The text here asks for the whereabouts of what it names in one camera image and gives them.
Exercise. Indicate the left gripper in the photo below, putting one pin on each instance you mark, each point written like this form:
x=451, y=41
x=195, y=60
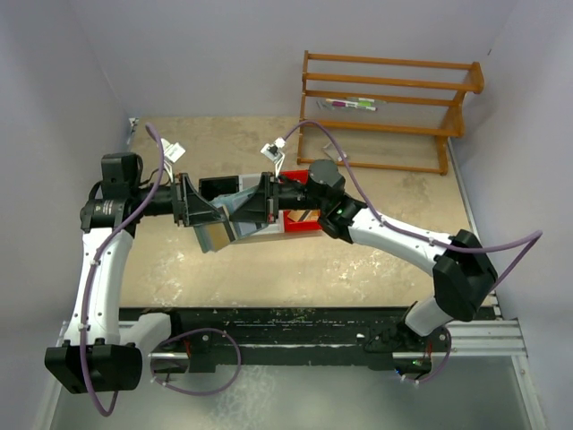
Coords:
x=180, y=200

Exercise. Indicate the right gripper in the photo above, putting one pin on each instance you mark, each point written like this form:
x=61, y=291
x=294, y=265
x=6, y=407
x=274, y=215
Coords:
x=270, y=198

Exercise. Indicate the gold card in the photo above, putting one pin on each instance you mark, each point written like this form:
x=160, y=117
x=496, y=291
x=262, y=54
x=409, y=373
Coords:
x=301, y=216
x=219, y=235

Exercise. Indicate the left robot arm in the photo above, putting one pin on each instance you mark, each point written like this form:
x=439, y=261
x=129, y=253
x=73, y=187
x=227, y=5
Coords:
x=95, y=354

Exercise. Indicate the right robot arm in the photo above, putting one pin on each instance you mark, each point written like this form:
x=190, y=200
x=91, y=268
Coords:
x=463, y=275

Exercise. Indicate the black bin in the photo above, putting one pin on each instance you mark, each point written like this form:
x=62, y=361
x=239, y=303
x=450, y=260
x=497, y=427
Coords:
x=213, y=187

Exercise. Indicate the white bin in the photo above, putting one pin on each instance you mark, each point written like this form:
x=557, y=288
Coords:
x=250, y=183

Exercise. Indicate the red bin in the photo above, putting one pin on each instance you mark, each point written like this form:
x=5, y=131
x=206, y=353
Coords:
x=300, y=176

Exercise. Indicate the grey clip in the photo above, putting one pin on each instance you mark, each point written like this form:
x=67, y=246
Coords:
x=323, y=104

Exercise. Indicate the purple marker pen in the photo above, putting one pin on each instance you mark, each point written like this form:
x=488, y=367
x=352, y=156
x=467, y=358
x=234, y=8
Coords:
x=340, y=103

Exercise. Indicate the wooden shelf rack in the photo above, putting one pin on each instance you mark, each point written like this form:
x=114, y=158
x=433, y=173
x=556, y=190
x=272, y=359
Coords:
x=425, y=98

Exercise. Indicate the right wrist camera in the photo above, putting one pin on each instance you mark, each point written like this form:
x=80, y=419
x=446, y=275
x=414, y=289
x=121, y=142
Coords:
x=274, y=152

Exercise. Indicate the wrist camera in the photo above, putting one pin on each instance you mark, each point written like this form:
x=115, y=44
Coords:
x=274, y=152
x=172, y=153

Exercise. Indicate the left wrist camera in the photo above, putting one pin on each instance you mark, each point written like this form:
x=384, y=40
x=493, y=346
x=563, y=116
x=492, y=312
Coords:
x=172, y=153

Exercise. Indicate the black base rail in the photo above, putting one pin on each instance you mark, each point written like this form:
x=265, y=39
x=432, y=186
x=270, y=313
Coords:
x=373, y=337

